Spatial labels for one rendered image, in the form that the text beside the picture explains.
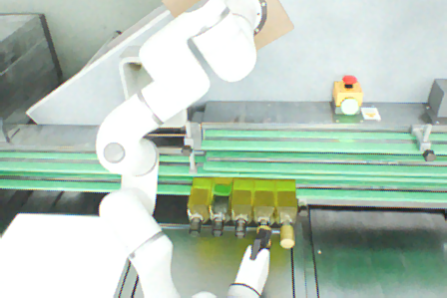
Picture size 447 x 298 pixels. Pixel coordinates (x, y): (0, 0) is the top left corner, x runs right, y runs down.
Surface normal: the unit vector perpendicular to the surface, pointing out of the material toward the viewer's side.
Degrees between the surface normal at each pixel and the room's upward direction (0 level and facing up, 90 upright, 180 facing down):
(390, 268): 90
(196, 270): 90
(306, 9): 0
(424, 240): 90
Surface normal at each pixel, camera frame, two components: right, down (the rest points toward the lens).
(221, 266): -0.05, -0.82
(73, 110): -0.10, 0.58
